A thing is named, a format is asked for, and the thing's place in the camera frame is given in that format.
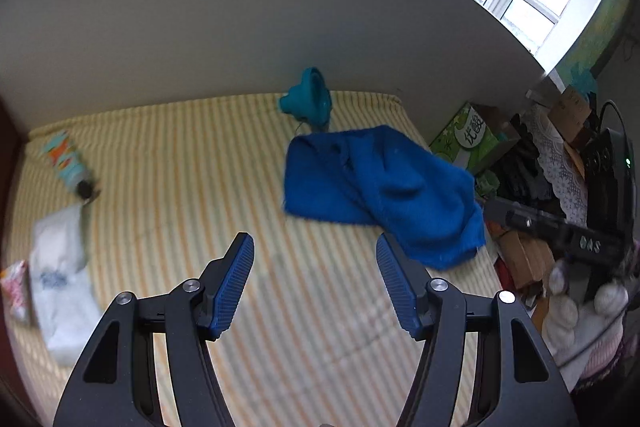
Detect blue towel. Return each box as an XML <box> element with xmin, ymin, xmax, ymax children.
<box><xmin>283</xmin><ymin>126</ymin><xmax>486</xmax><ymax>271</ymax></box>

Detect white plastic package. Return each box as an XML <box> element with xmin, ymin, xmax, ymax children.
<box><xmin>29</xmin><ymin>204</ymin><xmax>102</xmax><ymax>367</ymax></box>

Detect green cardboard box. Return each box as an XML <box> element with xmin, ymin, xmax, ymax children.
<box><xmin>428</xmin><ymin>102</ymin><xmax>504</xmax><ymax>174</ymax></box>

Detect teal collapsible cup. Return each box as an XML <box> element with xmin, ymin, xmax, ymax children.
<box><xmin>278</xmin><ymin>67</ymin><xmax>332</xmax><ymax>132</ymax></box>

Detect teal orange tube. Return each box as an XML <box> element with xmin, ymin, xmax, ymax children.
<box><xmin>42</xmin><ymin>131</ymin><xmax>96</xmax><ymax>202</ymax></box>

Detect red snack packet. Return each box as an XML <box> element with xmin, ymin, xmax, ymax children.
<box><xmin>1</xmin><ymin>260</ymin><xmax>30</xmax><ymax>324</ymax></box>

